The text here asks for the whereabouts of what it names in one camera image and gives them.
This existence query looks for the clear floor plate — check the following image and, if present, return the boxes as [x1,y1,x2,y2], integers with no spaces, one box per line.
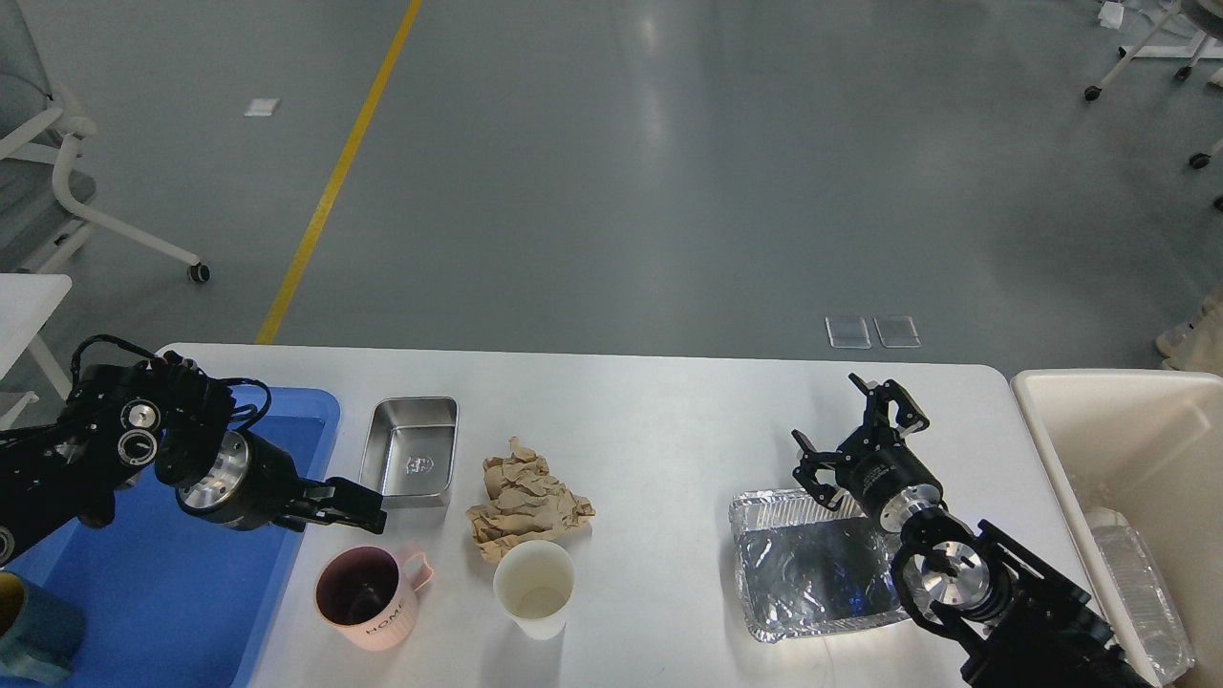
[826,317,872,349]
[872,317,922,349]

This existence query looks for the white wheeled stand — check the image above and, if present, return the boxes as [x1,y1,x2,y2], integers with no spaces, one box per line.
[1084,1,1222,171]

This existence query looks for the white side table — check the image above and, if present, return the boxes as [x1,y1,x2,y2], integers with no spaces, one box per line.
[1,273,73,400]

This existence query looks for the aluminium foil tray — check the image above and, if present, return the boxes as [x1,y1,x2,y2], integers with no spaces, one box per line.
[728,488,909,644]

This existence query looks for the person in khaki trousers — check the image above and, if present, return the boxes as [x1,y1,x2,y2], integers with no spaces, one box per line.
[1155,282,1222,378]

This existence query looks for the beige plastic bin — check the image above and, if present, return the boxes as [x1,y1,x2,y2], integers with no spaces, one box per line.
[1011,369,1222,687]

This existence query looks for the pink HOME mug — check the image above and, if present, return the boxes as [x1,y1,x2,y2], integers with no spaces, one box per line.
[313,543,434,653]

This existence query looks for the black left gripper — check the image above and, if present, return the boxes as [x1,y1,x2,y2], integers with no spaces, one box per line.
[175,430,388,535]

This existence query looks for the white paper cup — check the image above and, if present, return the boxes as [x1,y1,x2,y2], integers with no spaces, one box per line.
[493,540,576,640]

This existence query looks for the teal yellow cup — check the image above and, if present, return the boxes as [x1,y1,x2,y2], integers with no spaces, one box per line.
[1,569,86,687]

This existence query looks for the clear floor plate right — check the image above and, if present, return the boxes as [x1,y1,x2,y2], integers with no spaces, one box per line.
[872,317,922,349]

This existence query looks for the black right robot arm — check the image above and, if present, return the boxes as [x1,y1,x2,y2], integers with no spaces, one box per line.
[793,375,1146,687]

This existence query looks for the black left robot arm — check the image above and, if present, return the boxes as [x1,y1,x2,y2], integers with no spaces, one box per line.
[1,334,388,565]

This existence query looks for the crumpled brown paper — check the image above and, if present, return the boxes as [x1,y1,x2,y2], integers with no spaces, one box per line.
[464,437,597,565]

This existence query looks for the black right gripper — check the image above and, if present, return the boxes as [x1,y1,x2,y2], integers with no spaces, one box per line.
[791,371,944,534]

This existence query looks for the blue plastic tray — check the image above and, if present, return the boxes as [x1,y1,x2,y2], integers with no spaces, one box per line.
[0,382,341,688]

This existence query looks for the stainless steel rectangular container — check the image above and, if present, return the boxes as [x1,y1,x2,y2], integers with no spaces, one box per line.
[360,397,459,510]

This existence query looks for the clear floor plate left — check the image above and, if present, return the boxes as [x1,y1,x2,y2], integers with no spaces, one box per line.
[826,317,872,349]

